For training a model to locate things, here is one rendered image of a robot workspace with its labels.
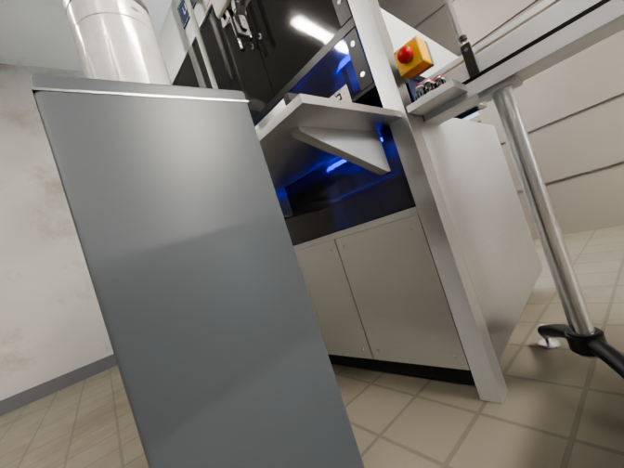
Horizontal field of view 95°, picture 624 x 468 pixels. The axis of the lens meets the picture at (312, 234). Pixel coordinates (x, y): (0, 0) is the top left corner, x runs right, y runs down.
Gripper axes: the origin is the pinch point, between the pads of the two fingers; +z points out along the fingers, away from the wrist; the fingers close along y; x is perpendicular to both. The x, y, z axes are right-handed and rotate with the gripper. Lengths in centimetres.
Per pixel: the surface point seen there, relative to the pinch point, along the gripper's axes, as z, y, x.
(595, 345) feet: 97, -34, -51
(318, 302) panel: 77, 50, -40
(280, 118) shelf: 23.6, -3.9, 0.6
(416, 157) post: 37, -11, -39
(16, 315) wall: 33, 331, 66
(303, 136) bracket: 26.0, -1.4, -7.1
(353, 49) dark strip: -2.4, -3.2, -39.3
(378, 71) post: 8.6, -8.6, -39.3
